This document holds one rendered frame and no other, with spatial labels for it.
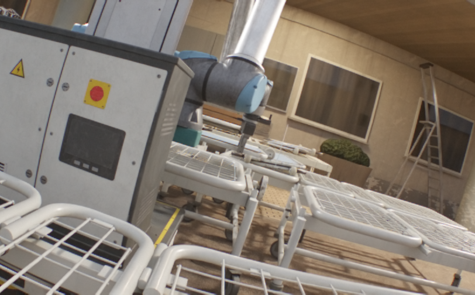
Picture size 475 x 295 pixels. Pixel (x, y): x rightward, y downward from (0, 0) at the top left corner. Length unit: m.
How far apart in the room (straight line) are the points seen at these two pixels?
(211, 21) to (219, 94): 6.77
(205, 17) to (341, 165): 3.93
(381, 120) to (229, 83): 7.23
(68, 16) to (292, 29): 4.40
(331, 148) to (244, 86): 5.70
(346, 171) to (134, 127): 6.10
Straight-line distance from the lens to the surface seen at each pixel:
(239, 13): 1.70
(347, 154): 7.09
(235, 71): 1.39
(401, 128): 8.67
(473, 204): 7.32
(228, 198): 1.77
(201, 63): 1.43
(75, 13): 6.50
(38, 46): 1.02
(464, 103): 9.57
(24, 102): 1.03
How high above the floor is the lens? 0.75
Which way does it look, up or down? 3 degrees down
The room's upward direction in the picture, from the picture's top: 17 degrees clockwise
